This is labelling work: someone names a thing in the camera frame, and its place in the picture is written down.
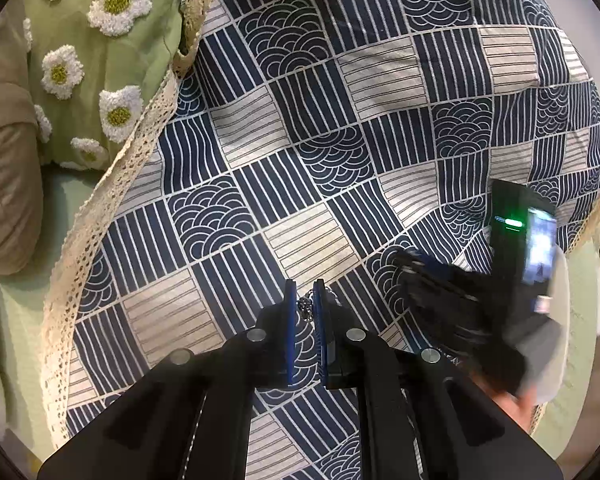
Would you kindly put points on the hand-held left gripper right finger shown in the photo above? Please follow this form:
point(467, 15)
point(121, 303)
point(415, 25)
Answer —
point(319, 330)

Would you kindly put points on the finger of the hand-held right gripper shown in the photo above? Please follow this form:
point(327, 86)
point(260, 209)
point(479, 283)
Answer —
point(450, 315)
point(432, 266)

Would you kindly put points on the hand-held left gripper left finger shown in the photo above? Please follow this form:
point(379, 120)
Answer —
point(290, 330)

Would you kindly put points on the person's right forearm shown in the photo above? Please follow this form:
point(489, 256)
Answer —
point(510, 405)

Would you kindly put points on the pale green quilt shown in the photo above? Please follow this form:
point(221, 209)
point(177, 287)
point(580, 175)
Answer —
point(585, 340)

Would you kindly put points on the blue patterned cloth lace trim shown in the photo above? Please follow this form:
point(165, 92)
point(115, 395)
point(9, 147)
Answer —
point(330, 85)

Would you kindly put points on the pale green bed sheet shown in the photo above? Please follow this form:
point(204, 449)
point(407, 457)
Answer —
point(25, 350)

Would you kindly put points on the tan cushion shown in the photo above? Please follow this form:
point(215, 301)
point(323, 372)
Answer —
point(7, 185)

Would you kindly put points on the green daisy pillow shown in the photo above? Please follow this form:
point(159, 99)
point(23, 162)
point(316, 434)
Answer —
point(150, 45)

